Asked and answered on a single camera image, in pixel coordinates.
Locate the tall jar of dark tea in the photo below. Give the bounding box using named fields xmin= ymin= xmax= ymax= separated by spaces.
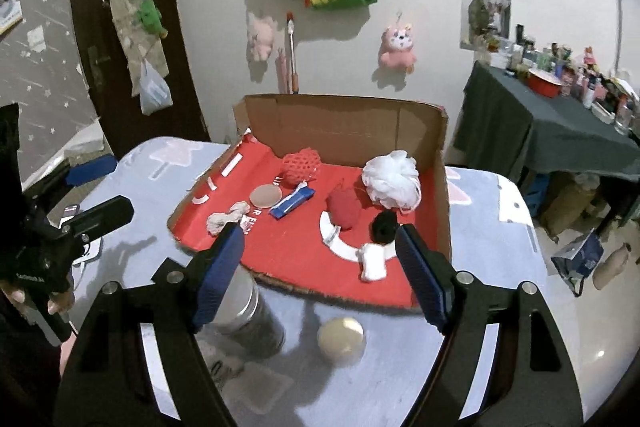
xmin=196 ymin=265 xmax=285 ymax=360

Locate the white plush bear with ribbon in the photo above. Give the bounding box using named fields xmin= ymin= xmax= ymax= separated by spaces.
xmin=206 ymin=200 xmax=250 ymax=236

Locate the black pom pom ball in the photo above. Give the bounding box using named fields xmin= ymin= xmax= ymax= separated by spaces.
xmin=370 ymin=209 xmax=399 ymax=245

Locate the beige round powder puff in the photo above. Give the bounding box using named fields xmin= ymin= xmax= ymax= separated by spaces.
xmin=250 ymin=184 xmax=282 ymax=209

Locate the white mesh bath sponge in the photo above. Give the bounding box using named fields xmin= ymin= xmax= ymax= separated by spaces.
xmin=361 ymin=150 xmax=422 ymax=213

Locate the blue tissue packet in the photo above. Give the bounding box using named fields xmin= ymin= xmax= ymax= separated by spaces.
xmin=269 ymin=181 xmax=316 ymax=220

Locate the red foam net ball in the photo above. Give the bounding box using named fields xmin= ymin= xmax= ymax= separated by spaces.
xmin=281 ymin=147 xmax=322 ymax=187

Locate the white cloth pad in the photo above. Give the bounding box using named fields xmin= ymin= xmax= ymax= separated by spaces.
xmin=357 ymin=242 xmax=396 ymax=283

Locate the person's left hand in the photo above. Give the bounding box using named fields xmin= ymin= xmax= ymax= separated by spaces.
xmin=0 ymin=281 xmax=76 ymax=316

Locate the white phone on table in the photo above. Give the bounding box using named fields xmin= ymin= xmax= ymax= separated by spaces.
xmin=58 ymin=204 xmax=102 ymax=268

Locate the white plastic bag on door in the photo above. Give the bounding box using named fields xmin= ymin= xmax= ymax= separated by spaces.
xmin=139 ymin=60 xmax=174 ymax=116

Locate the small jar of golden capsules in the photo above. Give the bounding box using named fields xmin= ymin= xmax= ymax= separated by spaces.
xmin=317 ymin=317 xmax=367 ymax=367

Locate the green frog plush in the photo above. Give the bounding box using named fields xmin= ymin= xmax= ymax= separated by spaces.
xmin=137 ymin=0 xmax=168 ymax=39

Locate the cardboard box red interior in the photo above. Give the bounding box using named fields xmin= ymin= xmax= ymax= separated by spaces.
xmin=168 ymin=94 xmax=451 ymax=311

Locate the dark green clothed side table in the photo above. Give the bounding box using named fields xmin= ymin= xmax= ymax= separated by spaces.
xmin=452 ymin=62 xmax=639 ymax=183

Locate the red basin on side table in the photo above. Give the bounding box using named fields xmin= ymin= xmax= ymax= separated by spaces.
xmin=527 ymin=68 xmax=562 ymax=98

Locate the dark wooden door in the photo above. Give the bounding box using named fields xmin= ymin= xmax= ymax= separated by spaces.
xmin=70 ymin=0 xmax=209 ymax=157

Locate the pink pig plush on wall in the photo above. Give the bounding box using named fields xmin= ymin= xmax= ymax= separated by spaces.
xmin=247 ymin=13 xmax=274 ymax=62

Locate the orange capped brush on wall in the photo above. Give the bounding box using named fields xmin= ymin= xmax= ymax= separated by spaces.
xmin=286 ymin=12 xmax=299 ymax=94

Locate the pink bear plush keychain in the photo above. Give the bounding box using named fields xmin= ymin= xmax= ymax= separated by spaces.
xmin=378 ymin=24 xmax=416 ymax=75

